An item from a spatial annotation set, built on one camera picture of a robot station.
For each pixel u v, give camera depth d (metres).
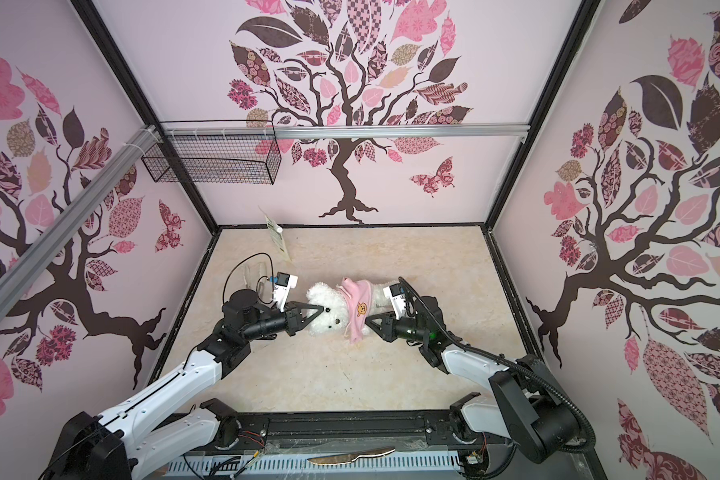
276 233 1.01
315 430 0.75
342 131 0.92
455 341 0.60
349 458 0.70
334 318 0.72
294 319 0.66
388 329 0.72
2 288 0.51
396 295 0.75
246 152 0.95
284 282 0.68
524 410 0.42
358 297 0.77
